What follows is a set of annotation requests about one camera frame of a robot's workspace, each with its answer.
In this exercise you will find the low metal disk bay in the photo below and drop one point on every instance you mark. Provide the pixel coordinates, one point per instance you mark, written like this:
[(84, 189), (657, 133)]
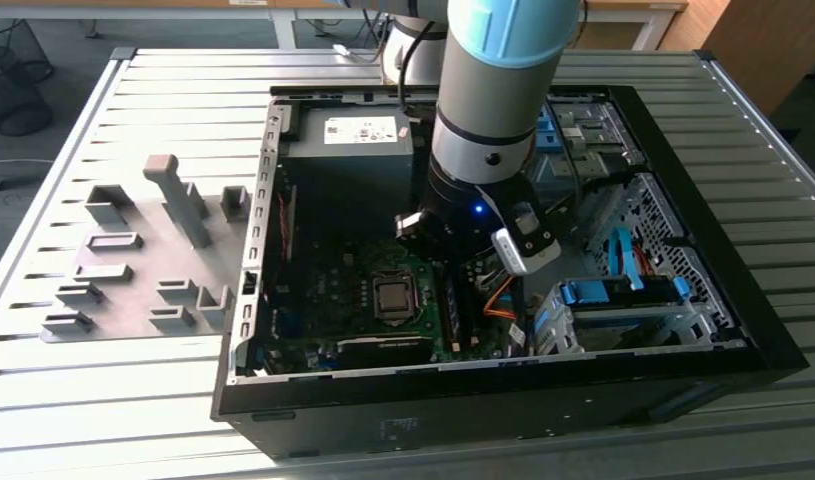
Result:
[(621, 314)]

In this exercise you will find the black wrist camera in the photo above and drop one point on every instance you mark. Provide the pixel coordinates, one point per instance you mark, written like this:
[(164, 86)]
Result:
[(414, 227)]

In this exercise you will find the grey parts rack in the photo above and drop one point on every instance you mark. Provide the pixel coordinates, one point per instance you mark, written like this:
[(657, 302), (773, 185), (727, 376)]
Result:
[(148, 260)]

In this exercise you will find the green RAM stick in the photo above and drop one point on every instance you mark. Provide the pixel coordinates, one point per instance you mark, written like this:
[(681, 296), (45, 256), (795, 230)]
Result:
[(452, 310)]

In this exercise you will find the green motherboard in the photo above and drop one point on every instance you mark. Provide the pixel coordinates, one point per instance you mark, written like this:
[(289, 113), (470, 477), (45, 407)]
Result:
[(328, 290)]

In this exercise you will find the black PC case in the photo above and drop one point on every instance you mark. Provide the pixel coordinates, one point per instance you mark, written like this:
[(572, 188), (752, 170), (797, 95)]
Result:
[(515, 410)]

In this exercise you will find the silver CPU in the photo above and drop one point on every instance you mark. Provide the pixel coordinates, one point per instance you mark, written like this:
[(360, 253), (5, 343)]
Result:
[(394, 298)]

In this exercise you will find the tall metal disk bay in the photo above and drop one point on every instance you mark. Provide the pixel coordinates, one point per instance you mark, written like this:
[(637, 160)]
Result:
[(581, 165)]

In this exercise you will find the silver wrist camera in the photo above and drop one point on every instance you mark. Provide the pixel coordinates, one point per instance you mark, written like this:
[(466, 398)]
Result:
[(521, 255)]

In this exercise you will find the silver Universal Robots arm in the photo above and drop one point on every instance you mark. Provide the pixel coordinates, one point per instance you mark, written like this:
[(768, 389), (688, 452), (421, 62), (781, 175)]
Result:
[(495, 100)]

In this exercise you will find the black graphics card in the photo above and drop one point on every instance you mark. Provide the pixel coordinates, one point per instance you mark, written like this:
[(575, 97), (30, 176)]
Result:
[(384, 350)]

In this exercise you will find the grey power supply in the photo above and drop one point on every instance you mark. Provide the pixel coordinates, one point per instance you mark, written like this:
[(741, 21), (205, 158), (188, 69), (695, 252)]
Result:
[(341, 145)]

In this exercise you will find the wooden cabinet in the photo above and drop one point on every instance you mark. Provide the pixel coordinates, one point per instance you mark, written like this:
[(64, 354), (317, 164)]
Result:
[(768, 45)]

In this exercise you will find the blue plastic latch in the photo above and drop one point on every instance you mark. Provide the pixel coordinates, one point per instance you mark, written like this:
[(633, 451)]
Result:
[(545, 322)]

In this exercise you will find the hard disk in blue carrier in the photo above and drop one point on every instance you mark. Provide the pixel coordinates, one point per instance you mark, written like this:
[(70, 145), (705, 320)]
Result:
[(584, 292)]

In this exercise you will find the empty blue drive carrier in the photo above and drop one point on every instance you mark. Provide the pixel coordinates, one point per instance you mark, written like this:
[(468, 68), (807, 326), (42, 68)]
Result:
[(553, 140)]

